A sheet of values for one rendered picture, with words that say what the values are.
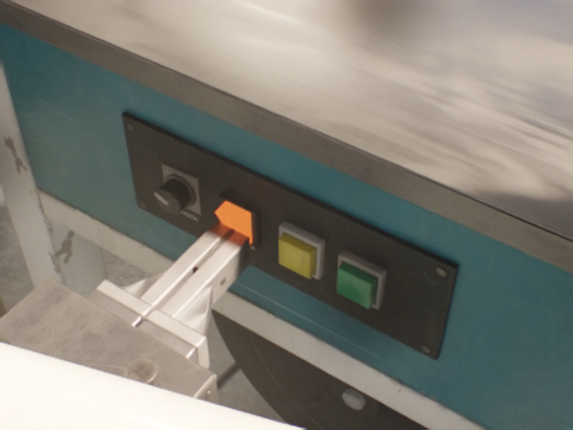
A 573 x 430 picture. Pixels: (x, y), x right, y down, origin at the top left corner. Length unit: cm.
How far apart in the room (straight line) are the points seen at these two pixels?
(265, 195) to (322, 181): 5
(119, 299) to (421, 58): 24
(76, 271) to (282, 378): 32
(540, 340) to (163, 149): 27
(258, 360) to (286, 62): 58
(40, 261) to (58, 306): 32
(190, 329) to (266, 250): 9
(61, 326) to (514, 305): 26
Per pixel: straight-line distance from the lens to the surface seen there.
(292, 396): 106
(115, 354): 49
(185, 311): 52
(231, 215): 54
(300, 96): 50
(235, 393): 123
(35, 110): 67
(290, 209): 52
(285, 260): 54
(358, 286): 52
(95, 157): 65
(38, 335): 51
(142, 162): 60
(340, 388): 91
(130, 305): 52
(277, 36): 55
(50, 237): 79
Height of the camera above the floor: 103
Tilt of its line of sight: 45 degrees down
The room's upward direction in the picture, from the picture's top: straight up
